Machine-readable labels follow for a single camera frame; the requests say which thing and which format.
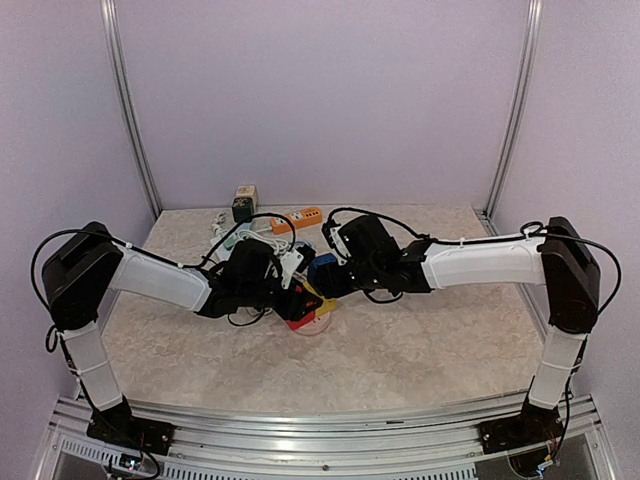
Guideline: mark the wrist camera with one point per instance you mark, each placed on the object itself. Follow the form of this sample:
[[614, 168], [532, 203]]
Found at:
[[295, 260], [330, 232]]

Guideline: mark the red cube socket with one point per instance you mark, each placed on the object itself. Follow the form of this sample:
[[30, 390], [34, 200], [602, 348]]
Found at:
[[294, 325]]

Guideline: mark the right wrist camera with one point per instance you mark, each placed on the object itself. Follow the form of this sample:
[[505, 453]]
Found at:
[[330, 232]]

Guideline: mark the yellow cube socket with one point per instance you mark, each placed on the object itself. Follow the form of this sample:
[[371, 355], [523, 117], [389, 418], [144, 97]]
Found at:
[[328, 305]]

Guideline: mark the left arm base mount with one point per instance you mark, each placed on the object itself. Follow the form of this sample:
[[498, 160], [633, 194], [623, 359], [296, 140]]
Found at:
[[150, 436]]

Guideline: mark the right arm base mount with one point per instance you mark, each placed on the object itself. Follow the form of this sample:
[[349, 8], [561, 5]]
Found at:
[[516, 432]]

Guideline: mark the dark green cube socket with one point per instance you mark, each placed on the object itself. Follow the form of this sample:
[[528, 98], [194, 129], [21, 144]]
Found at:
[[242, 208]]

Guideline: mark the light green cube socket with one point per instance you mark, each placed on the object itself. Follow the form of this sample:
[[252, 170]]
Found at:
[[230, 242]]

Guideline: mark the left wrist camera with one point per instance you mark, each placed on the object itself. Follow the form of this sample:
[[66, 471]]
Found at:
[[295, 260]]

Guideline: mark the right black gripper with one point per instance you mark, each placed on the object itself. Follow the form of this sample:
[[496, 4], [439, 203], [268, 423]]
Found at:
[[330, 286]]

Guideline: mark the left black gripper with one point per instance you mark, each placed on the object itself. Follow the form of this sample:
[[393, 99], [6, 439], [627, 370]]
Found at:
[[293, 307]]

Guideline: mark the aluminium frame post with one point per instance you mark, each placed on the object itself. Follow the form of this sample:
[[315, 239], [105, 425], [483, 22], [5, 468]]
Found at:
[[109, 14], [517, 108]]

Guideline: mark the beige cube socket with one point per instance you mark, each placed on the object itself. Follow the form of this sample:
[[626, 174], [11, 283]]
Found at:
[[248, 192]]

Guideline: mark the right aluminium frame post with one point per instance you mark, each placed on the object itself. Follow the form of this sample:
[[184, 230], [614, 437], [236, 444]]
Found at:
[[517, 108]]

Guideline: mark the orange power strip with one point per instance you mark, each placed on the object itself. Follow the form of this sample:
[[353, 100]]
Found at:
[[300, 219]]

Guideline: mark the front aluminium rail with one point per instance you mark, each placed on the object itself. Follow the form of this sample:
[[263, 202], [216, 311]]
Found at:
[[442, 442]]

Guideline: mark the white round socket base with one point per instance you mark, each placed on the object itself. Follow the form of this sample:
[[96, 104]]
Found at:
[[316, 326]]

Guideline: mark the left aluminium frame post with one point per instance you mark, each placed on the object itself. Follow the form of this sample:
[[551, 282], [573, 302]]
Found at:
[[109, 14]]

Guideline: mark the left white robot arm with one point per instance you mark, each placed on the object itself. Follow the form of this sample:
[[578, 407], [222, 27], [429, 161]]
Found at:
[[72, 283]]

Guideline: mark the blue cube socket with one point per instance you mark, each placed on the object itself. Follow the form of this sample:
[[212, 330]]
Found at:
[[320, 269]]

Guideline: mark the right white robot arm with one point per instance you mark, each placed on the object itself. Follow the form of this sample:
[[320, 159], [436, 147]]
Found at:
[[552, 255]]

